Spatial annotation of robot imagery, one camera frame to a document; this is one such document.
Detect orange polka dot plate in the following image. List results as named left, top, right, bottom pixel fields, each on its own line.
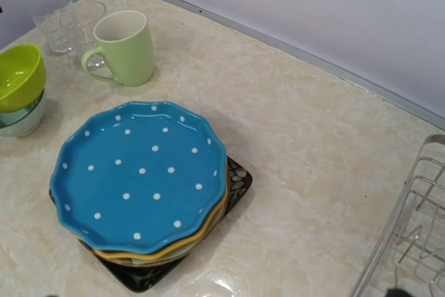
left=90, top=166, right=229, bottom=266

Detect clear glass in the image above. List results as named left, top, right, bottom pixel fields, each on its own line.
left=60, top=0, right=106, bottom=63
left=29, top=0, right=74, bottom=54

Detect yellow-green bowl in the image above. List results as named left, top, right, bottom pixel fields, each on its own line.
left=1, top=45, right=47, bottom=113

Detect pale green mug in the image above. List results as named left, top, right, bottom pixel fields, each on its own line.
left=81, top=10, right=155, bottom=87

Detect white patterned bowl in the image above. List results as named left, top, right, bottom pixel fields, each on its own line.
left=1, top=90, right=46, bottom=137

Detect light green floral plate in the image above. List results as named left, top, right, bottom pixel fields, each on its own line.
left=130, top=207, right=225, bottom=268

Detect blue polka dot plate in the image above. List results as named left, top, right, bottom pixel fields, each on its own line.
left=50, top=102, right=227, bottom=255

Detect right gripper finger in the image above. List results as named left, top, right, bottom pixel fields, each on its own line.
left=386, top=287, right=413, bottom=297

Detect metal wire dish rack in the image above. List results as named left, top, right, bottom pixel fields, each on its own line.
left=351, top=134, right=444, bottom=296

